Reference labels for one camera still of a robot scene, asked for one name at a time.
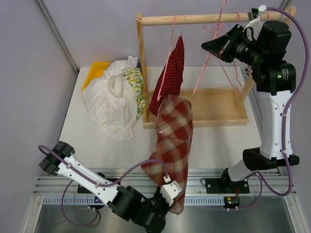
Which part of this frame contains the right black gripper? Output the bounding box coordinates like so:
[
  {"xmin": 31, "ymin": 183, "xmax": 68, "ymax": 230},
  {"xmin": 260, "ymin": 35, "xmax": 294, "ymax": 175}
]
[{"xmin": 202, "ymin": 25, "xmax": 265, "ymax": 68}]

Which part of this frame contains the pink hanger of plaid skirt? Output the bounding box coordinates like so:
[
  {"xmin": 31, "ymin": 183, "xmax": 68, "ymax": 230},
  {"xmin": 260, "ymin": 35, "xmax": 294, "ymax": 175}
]
[{"xmin": 193, "ymin": 0, "xmax": 226, "ymax": 95}]

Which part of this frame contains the pink hanger of lemon skirt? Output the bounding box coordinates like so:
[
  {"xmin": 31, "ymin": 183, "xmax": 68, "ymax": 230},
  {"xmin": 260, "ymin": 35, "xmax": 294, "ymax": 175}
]
[{"xmin": 233, "ymin": 12, "xmax": 272, "ymax": 22}]

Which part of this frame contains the pink hanger of white skirt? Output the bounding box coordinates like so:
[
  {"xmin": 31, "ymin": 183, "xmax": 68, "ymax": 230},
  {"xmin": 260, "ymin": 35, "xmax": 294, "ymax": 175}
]
[{"xmin": 203, "ymin": 24, "xmax": 245, "ymax": 98}]

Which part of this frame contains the red plaid skirt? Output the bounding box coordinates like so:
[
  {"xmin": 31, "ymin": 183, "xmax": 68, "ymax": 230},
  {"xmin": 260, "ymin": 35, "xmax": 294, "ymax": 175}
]
[{"xmin": 150, "ymin": 95, "xmax": 194, "ymax": 215}]

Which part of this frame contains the pink hanger of polka skirt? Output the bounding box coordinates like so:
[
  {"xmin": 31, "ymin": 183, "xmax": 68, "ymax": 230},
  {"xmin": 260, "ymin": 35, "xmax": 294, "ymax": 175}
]
[{"xmin": 156, "ymin": 15, "xmax": 177, "ymax": 102}]

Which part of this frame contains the red polka dot skirt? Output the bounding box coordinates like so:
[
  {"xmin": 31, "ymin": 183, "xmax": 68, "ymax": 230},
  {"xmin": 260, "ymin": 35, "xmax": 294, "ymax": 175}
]
[{"xmin": 149, "ymin": 36, "xmax": 185, "ymax": 116}]

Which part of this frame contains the lemon print skirt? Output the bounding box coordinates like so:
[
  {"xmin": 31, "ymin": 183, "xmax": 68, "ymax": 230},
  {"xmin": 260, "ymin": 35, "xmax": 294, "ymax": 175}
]
[{"xmin": 125, "ymin": 67, "xmax": 146, "ymax": 118}]

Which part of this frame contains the white skirt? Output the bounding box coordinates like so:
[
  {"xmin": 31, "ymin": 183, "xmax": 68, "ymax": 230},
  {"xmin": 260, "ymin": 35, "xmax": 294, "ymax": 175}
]
[{"xmin": 84, "ymin": 56, "xmax": 138, "ymax": 140}]

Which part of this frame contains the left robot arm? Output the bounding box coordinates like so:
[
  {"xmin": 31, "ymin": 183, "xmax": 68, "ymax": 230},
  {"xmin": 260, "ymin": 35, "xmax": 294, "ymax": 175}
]
[{"xmin": 38, "ymin": 141, "xmax": 182, "ymax": 233}]

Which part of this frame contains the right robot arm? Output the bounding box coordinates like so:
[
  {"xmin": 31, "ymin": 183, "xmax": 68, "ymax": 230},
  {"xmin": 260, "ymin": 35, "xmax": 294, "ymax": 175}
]
[{"xmin": 201, "ymin": 20, "xmax": 299, "ymax": 192}]

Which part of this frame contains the wooden clothes rack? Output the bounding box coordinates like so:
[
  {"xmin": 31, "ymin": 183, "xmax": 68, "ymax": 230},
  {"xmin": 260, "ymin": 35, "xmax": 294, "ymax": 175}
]
[{"xmin": 136, "ymin": 7, "xmax": 296, "ymax": 129}]

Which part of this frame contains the yellow plastic bin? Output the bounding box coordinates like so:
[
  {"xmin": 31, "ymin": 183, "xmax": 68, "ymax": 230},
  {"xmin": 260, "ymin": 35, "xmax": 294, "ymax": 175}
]
[{"xmin": 82, "ymin": 62, "xmax": 111, "ymax": 91}]

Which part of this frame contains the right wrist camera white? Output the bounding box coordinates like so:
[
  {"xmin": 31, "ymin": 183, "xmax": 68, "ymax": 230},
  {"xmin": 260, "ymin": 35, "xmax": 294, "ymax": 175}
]
[{"xmin": 243, "ymin": 4, "xmax": 267, "ymax": 32}]

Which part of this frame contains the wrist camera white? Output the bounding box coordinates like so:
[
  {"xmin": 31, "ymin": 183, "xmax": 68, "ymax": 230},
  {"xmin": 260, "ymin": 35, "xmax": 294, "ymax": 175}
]
[
  {"xmin": 243, "ymin": 4, "xmax": 267, "ymax": 32},
  {"xmin": 160, "ymin": 176, "xmax": 182, "ymax": 206}
]

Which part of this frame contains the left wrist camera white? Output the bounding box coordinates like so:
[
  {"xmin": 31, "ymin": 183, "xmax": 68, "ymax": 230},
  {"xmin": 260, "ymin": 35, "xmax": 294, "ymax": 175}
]
[{"xmin": 160, "ymin": 176, "xmax": 182, "ymax": 206}]

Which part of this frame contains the aluminium mounting rail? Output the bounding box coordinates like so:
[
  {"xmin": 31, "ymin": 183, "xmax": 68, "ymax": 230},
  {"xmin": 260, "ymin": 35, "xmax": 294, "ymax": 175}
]
[{"xmin": 33, "ymin": 169, "xmax": 289, "ymax": 206}]

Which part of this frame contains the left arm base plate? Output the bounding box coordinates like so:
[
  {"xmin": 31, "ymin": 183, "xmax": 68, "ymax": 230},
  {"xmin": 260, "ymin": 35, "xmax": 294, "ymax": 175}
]
[{"xmin": 77, "ymin": 172, "xmax": 121, "ymax": 194}]

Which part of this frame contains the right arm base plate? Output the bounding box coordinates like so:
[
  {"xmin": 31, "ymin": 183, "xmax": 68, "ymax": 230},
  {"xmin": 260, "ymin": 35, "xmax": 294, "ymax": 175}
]
[{"xmin": 205, "ymin": 178, "xmax": 250, "ymax": 194}]

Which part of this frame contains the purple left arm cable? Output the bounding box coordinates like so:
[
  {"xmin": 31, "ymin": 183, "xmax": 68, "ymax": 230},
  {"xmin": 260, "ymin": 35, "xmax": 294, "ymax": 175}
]
[{"xmin": 37, "ymin": 145, "xmax": 171, "ymax": 188}]

